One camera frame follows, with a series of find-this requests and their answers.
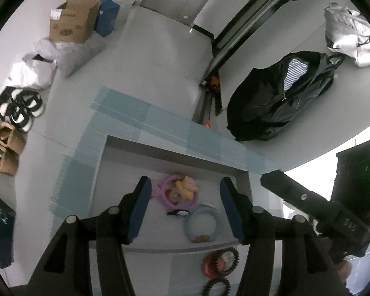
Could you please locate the person's right hand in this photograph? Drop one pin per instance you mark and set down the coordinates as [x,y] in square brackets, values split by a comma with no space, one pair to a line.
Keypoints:
[343,271]

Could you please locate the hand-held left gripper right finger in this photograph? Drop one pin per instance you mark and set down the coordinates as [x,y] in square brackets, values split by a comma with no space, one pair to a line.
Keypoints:
[234,212]

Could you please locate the black and white slipper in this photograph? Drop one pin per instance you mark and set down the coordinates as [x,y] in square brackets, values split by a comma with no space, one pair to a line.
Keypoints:
[21,120]
[34,101]

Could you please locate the white duffel bag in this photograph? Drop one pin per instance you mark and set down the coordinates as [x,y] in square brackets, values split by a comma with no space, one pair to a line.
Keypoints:
[350,34]

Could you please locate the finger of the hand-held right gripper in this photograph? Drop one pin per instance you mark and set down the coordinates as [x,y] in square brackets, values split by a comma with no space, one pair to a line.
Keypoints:
[296,191]

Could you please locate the grey box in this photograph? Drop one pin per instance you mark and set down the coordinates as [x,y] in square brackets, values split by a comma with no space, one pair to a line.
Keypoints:
[141,163]

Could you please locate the black backpack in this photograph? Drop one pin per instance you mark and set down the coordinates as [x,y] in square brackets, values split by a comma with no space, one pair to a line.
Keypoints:
[265,104]

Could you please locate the brown cardboard box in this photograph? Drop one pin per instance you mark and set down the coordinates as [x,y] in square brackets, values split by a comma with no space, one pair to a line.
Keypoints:
[74,21]

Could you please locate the black metal rack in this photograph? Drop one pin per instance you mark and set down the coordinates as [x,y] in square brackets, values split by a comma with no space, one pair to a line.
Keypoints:
[249,15]

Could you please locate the black and white hair clip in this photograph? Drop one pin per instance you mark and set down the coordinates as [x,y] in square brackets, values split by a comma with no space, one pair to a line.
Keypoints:
[178,213]

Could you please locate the tan slipper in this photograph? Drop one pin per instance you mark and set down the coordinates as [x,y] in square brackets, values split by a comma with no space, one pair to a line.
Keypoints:
[14,141]
[6,163]

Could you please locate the crumpled white plastic bag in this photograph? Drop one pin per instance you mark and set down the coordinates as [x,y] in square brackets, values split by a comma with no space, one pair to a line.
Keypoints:
[34,74]

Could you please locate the large blue carton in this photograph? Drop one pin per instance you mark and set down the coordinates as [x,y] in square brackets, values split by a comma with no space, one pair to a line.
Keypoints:
[106,15]

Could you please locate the white plastic bag pile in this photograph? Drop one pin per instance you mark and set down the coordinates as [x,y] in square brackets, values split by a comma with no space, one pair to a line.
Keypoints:
[71,52]

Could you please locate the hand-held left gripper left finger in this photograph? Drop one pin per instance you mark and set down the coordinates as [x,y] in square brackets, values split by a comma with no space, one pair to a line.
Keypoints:
[138,212]

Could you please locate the orange and black tool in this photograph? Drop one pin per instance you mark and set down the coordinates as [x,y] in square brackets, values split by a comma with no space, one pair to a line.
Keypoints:
[212,83]

